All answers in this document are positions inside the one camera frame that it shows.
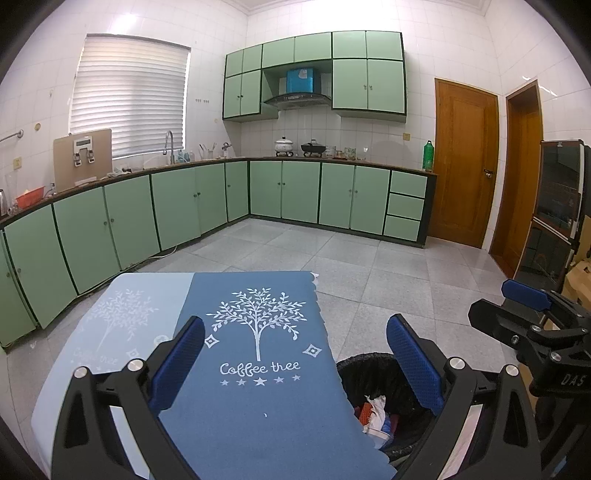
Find green base cabinets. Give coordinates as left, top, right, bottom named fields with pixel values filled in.
left=0, top=157, right=438, bottom=349

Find blue box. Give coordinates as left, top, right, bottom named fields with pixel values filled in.
left=286, top=68, right=318, bottom=94

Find white window blind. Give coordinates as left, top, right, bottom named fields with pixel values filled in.
left=69, top=34, right=191, bottom=160

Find white tissue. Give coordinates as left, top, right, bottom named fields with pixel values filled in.
left=362, top=394, right=387, bottom=435

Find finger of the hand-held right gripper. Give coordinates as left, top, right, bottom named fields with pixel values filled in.
left=468, top=298, right=561, bottom=358
left=502, top=278, right=591, bottom=324

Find light blue tree-print tablecloth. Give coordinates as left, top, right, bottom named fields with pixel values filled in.
left=30, top=272, right=195, bottom=480

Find black trash bin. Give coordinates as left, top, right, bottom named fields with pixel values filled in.
left=336, top=352, right=439, bottom=462

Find black glass-front cabinet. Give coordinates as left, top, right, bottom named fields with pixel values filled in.
left=515, top=138, right=591, bottom=291

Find cardboard box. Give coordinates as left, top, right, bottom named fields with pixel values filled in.
left=53, top=128, right=113, bottom=188
left=566, top=258, right=591, bottom=301

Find range hood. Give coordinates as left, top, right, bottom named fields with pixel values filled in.
left=262, top=92, right=332, bottom=110

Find green wall cabinets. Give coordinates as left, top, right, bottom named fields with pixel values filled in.
left=222, top=30, right=408, bottom=125

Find dark blue tree-print tablecloth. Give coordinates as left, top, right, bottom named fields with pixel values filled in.
left=157, top=271, right=398, bottom=480

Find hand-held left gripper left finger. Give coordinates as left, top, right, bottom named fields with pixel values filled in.
left=52, top=315, right=206, bottom=480

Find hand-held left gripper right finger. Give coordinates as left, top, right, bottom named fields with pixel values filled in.
left=385, top=314, right=541, bottom=480

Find wooden door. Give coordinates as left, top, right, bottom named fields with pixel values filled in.
left=434, top=78, right=500, bottom=250
left=489, top=79, right=544, bottom=280

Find red plastic basket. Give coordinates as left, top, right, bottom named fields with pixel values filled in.
left=15, top=185, right=47, bottom=208

